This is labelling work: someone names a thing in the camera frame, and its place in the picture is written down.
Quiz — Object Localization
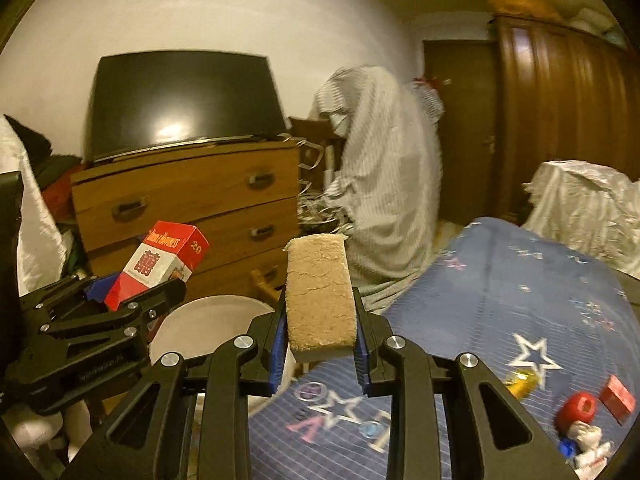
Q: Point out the black television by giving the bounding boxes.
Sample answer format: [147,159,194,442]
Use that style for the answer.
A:
[82,50,287,163]

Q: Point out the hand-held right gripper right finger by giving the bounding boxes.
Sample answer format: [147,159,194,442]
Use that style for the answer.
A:
[350,287,576,480]

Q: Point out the wooden chair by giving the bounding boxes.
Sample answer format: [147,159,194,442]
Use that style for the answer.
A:
[289,116,346,171]

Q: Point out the white fluffy sock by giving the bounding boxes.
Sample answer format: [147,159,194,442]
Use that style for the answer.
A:
[565,422,616,453]

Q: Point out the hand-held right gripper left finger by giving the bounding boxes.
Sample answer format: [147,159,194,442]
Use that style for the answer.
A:
[60,287,301,480]

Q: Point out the brown wooden wardrobe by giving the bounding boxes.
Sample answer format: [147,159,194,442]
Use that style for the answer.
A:
[492,15,640,226]

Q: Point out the red apple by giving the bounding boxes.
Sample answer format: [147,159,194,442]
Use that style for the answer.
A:
[555,392,599,433]

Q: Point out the blue star print bedsheet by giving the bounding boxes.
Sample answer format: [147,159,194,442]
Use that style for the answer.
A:
[247,216,636,480]

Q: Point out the tan sponge block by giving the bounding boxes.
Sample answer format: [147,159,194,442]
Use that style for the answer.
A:
[283,232,361,363]

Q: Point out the orange storage bag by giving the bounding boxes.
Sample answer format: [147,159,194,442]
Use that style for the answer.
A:
[487,0,566,23]

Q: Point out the white plastic bin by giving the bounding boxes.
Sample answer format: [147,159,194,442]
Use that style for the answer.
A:
[149,296,287,413]

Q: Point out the striped cloth cover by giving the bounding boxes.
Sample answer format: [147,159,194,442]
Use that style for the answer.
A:
[310,65,446,306]

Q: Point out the tangle of white cables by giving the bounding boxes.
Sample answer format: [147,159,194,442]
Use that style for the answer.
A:
[295,132,351,235]

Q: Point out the yellow wrapper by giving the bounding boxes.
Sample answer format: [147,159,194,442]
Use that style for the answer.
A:
[505,369,538,397]

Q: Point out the red pink carton box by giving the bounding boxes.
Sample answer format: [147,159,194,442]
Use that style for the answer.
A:
[599,374,632,425]

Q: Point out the white bedding bag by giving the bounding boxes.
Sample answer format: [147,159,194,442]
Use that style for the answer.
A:
[567,7,617,34]

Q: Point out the dark grey blanket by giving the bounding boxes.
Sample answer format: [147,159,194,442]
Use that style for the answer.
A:
[615,270,640,306]

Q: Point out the pile of clothes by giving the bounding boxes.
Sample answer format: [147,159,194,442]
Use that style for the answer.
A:
[0,115,85,296]

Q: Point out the red white cigarette box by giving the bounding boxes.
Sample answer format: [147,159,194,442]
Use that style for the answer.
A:
[104,220,210,312]

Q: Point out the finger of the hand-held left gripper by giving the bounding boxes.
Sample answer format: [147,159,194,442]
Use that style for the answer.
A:
[17,272,121,331]
[37,279,187,356]

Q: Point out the white satin cloth cover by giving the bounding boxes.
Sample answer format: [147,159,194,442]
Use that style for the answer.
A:
[522,160,640,278]

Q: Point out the dark wooden door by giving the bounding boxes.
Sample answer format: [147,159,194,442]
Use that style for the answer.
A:
[422,40,501,222]

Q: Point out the wooden dresser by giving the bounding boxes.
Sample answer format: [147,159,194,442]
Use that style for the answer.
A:
[70,137,301,306]

